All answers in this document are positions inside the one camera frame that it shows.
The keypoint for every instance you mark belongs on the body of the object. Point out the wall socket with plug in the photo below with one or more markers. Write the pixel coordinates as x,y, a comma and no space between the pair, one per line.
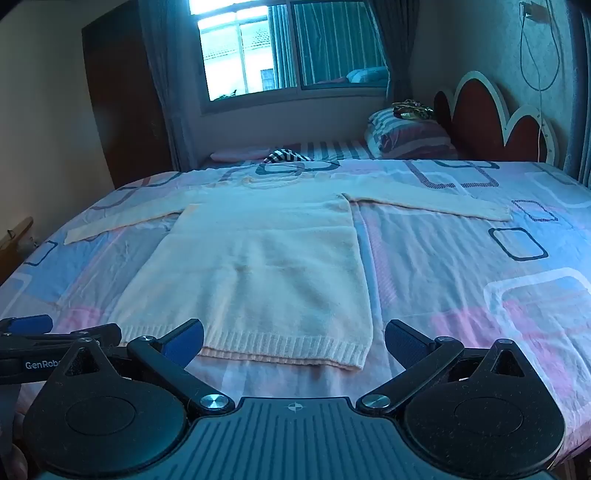
531,10

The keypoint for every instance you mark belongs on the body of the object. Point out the striped pink pillow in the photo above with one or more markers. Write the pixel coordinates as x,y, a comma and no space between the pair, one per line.
406,136

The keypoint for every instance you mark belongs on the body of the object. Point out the cream knit sweater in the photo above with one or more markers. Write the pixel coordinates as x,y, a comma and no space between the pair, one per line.
258,267

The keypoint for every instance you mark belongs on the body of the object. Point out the plain pink pillow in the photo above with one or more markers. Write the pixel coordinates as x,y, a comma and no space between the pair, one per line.
235,154

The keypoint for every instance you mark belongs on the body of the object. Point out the pink blue patterned blanket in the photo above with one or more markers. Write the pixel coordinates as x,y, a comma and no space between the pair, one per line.
438,258

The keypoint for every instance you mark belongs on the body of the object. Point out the dark brown wardrobe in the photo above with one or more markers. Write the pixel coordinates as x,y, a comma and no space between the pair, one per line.
124,101

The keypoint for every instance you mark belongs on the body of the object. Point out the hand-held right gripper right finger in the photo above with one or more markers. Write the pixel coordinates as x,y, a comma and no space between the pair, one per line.
406,344

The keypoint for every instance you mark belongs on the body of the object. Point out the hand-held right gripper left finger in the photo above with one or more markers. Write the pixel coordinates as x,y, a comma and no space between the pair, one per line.
184,341

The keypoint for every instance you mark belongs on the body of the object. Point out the black white striped garment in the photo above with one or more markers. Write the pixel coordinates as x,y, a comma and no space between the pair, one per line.
286,156

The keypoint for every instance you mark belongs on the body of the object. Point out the sliding glass window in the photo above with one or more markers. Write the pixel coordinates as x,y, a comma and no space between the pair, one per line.
240,55

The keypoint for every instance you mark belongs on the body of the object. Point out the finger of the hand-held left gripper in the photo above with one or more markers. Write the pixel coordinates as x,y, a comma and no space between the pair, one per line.
27,324
51,342

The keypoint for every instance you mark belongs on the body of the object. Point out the red white scalloped headboard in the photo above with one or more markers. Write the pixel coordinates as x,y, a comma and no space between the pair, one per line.
480,115

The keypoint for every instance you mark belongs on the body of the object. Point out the gold shiny item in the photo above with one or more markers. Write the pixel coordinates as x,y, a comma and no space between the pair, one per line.
411,110

